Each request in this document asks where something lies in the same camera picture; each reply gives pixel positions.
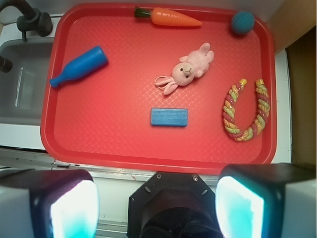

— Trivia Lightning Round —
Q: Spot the multicolour rope horseshoe toy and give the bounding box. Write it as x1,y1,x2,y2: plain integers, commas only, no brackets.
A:
222,79,270,142

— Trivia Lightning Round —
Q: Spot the grey toy sink basin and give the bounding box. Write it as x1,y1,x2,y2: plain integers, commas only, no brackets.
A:
0,38,53,126

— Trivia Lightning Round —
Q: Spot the red plastic tray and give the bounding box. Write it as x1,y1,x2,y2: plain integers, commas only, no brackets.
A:
41,3,277,175

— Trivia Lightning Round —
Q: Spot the black toy faucet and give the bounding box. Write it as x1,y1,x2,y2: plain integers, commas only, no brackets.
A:
0,0,53,42

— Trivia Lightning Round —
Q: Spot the blue rectangular block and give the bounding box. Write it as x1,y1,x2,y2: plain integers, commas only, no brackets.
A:
151,108,188,127

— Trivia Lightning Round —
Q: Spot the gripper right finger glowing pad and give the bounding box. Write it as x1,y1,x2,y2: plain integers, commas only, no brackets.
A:
215,163,317,238

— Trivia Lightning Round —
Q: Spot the blue plastic bottle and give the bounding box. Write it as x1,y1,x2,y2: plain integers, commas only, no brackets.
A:
50,46,108,88

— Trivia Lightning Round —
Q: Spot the teal knitted ball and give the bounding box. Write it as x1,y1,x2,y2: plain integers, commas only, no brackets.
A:
231,11,255,35

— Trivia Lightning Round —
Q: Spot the pink plush bunny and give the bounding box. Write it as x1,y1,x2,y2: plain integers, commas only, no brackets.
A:
155,43,214,96

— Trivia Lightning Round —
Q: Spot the orange toy carrot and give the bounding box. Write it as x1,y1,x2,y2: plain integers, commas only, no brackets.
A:
134,6,202,27

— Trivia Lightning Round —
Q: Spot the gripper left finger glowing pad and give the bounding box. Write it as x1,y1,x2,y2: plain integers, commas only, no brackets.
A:
0,169,100,238

